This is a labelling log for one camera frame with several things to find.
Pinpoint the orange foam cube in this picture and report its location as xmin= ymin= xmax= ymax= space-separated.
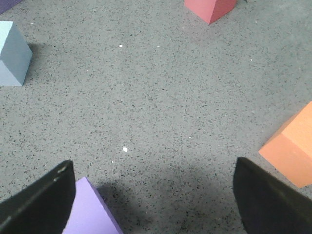
xmin=259 ymin=102 xmax=312 ymax=188

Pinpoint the dark purple foam cube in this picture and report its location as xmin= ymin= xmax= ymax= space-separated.
xmin=0 ymin=0 xmax=22 ymax=14

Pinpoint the smooth red foam cube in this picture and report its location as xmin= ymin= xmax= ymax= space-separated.
xmin=184 ymin=0 xmax=237 ymax=24

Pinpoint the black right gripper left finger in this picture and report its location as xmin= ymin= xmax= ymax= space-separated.
xmin=0 ymin=160 xmax=76 ymax=234

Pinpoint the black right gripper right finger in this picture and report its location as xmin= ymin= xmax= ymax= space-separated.
xmin=233 ymin=157 xmax=312 ymax=234

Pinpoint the blue foam cube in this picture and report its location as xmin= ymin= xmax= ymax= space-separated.
xmin=0 ymin=21 xmax=33 ymax=86

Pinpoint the light purple foam cube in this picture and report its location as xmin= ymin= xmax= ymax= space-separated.
xmin=63 ymin=177 xmax=123 ymax=234

